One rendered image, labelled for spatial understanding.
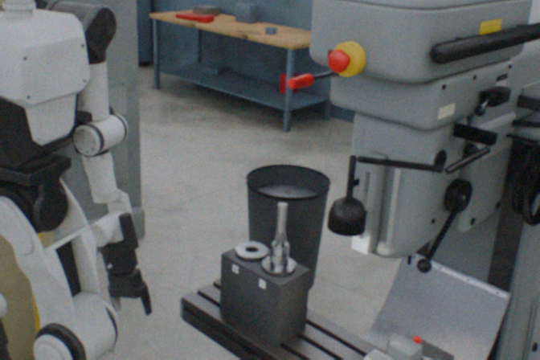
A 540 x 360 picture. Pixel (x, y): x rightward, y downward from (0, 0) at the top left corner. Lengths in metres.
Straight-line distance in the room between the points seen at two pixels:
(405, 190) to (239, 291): 0.63
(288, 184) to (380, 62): 2.71
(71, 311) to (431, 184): 0.85
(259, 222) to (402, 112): 2.31
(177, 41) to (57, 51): 7.21
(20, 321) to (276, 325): 1.65
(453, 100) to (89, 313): 0.95
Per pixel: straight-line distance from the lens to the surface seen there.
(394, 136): 1.28
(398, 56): 1.10
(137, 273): 1.79
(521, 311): 1.86
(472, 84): 1.30
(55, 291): 1.56
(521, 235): 1.75
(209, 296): 1.92
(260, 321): 1.73
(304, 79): 1.20
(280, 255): 1.65
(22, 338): 3.16
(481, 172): 1.46
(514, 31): 1.32
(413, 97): 1.20
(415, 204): 1.32
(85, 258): 1.59
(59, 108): 1.44
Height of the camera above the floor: 1.99
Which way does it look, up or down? 21 degrees down
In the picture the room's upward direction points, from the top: 3 degrees clockwise
